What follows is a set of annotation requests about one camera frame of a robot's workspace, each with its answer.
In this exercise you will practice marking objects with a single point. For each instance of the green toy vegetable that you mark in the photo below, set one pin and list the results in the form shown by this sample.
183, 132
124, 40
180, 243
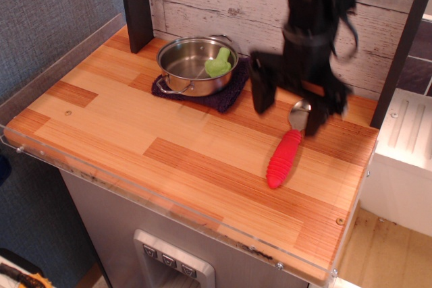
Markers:
220, 65

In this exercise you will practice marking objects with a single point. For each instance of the white toy sink unit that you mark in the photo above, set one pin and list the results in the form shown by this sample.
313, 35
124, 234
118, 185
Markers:
398, 185

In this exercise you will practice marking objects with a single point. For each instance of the dark right shelf post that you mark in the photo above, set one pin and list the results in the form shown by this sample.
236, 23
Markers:
407, 38

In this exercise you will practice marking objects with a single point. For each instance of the dark purple cloth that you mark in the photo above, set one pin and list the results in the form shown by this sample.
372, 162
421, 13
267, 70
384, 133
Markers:
220, 101

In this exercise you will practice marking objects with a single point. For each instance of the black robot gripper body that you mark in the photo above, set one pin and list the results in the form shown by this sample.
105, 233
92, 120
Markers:
303, 67

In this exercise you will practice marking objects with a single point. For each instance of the stainless steel pot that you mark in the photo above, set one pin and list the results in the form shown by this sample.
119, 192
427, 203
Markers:
182, 63

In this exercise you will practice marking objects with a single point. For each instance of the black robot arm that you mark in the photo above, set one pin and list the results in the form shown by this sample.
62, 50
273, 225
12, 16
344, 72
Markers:
318, 16

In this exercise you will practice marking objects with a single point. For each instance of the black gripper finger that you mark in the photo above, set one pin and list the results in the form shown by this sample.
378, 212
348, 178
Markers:
321, 107
263, 86

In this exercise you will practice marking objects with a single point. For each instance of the yellow object bottom left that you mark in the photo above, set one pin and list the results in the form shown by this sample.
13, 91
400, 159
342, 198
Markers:
33, 281

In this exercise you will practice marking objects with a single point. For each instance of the dark shelf post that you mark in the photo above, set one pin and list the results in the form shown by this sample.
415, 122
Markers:
139, 23
407, 38

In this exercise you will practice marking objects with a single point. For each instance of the red-handled metal spoon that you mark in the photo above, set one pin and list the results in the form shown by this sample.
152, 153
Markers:
282, 159

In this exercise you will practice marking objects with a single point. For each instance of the clear acrylic table guard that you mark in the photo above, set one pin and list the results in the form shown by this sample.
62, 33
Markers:
214, 181

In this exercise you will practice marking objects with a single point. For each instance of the dark left shelf post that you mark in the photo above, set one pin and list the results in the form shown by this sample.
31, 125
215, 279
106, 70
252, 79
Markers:
139, 23

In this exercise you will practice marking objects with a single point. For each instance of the silver toy fridge cabinet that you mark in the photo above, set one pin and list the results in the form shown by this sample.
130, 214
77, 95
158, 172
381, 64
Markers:
142, 248

